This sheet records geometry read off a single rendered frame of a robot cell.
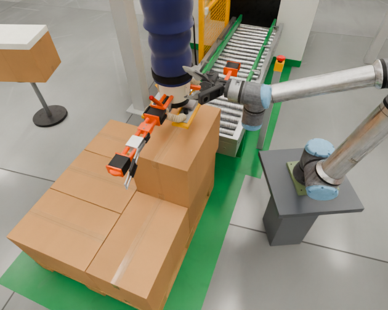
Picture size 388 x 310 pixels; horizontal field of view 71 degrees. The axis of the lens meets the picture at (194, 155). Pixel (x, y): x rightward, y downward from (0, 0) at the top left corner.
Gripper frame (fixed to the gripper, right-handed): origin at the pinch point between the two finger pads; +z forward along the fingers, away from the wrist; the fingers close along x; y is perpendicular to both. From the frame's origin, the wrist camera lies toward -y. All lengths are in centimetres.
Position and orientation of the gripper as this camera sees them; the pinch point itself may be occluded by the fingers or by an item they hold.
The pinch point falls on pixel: (181, 83)
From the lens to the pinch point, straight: 118.5
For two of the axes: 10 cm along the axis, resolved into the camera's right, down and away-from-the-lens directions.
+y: 3.4, -7.1, 6.2
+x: -0.1, -6.6, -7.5
